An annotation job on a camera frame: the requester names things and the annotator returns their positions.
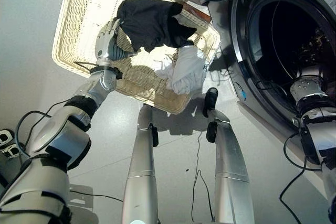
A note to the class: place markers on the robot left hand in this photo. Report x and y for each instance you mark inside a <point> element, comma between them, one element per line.
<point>105,47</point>

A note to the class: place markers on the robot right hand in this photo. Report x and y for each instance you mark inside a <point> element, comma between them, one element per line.
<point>313,51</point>

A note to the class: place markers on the black garment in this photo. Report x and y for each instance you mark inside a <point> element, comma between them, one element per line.
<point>149,22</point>

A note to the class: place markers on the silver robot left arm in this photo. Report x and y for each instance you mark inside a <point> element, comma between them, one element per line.
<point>60,134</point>

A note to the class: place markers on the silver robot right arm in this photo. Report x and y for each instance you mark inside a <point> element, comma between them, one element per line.
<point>317,140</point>

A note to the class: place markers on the dark grey washing machine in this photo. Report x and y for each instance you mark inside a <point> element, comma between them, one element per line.
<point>267,119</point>

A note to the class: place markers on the white crumpled clothes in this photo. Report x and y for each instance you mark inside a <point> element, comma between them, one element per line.
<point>189,69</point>

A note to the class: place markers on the cream wicker laundry basket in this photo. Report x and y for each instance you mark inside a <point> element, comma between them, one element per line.
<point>86,11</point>

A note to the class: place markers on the blue sticker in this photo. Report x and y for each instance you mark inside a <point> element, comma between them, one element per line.
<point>243,95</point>

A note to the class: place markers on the brown wooden board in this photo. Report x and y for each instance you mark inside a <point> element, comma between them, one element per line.
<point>199,14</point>

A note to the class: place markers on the dark robot right foot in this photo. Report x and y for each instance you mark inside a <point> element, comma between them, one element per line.
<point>211,100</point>

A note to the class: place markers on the silver robot left leg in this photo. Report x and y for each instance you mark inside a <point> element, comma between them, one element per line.
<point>141,169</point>

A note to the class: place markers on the silver robot leg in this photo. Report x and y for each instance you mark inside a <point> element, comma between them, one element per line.
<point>228,169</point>
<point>141,169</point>

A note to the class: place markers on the white and black device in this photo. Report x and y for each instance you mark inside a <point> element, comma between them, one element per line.
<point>6,138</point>

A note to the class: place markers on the silver robot right leg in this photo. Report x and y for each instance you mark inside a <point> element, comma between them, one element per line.
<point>228,169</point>

